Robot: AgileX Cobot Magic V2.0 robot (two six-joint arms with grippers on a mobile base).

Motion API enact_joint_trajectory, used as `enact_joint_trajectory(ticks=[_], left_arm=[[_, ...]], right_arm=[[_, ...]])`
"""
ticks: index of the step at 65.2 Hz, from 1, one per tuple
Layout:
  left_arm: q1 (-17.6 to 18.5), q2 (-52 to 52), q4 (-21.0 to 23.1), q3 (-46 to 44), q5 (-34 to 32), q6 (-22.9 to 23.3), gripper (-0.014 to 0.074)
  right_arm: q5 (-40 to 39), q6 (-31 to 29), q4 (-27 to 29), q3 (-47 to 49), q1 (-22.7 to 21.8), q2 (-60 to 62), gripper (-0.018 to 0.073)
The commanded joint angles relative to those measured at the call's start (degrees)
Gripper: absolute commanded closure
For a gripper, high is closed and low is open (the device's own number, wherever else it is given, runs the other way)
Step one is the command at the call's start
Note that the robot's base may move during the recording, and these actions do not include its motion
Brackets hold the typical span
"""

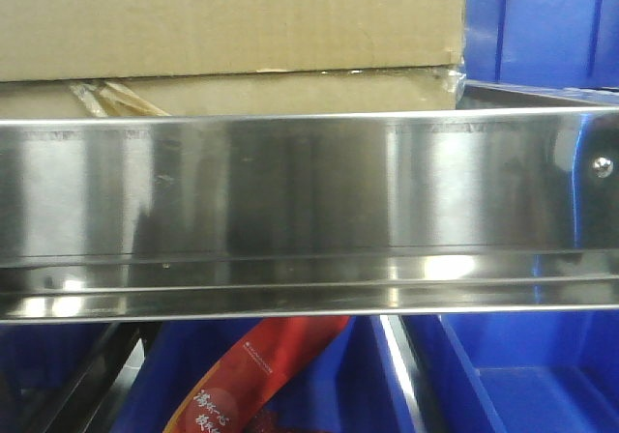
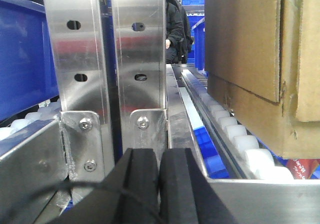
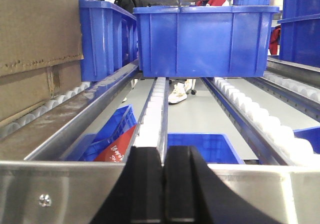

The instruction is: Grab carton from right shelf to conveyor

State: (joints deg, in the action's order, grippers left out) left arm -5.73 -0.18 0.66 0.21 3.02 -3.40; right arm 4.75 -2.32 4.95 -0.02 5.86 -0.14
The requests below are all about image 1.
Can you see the stainless steel shelf rail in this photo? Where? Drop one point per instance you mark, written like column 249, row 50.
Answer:
column 232, row 216

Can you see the blue bin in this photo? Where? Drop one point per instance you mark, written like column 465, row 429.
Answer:
column 546, row 43
column 351, row 387
column 522, row 371
column 37, row 361

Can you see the blue bin lower middle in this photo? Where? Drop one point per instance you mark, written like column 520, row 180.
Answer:
column 351, row 387

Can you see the red snack package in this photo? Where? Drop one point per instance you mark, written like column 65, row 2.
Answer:
column 252, row 371

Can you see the blue bin lower right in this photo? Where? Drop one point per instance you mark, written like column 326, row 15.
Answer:
column 522, row 371

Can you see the blue bin lower left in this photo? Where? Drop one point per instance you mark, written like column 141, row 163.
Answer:
column 37, row 361

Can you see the silver rail screw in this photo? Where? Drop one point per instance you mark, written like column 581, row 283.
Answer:
column 602, row 167

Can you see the blue bin upper right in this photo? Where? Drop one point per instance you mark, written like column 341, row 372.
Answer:
column 546, row 43

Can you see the steel divider lower shelf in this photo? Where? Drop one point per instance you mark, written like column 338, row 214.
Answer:
column 421, row 404

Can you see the brown cardboard carton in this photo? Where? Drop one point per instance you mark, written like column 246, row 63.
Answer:
column 103, row 58

